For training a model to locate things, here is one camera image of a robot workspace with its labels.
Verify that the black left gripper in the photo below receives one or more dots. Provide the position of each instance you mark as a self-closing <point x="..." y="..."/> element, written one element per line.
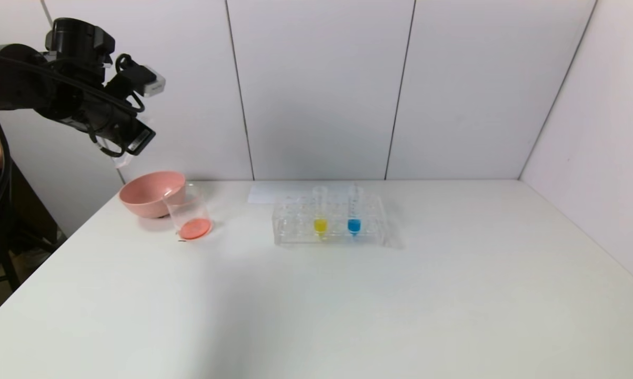
<point x="140" y="139"/>

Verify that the test tube with red pigment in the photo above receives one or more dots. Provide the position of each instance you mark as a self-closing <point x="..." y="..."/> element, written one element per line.
<point x="120" y="159"/>

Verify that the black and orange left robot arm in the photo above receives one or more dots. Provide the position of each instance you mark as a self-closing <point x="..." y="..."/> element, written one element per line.
<point x="27" y="79"/>

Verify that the clear glass beaker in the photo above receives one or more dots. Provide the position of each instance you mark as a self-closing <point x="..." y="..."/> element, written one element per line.
<point x="194" y="229"/>

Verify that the test tube with yellow pigment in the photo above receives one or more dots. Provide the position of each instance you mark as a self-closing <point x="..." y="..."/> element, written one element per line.
<point x="320" y="227"/>

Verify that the clear acrylic test tube rack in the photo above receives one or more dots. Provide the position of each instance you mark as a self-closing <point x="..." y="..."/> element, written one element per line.
<point x="337" y="239"/>

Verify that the test tube with blue pigment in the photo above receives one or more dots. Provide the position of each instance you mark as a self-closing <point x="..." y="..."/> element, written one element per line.
<point x="353" y="226"/>

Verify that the pink bowl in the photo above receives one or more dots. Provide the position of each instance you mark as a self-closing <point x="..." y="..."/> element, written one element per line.
<point x="148" y="197"/>

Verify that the white paper sheet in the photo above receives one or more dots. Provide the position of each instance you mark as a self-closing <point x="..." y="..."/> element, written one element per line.
<point x="263" y="193"/>

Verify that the black stool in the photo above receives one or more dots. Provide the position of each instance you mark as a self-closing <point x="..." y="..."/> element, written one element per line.
<point x="6" y="268"/>

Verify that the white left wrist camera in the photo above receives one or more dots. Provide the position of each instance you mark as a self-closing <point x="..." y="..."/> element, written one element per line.
<point x="152" y="81"/>

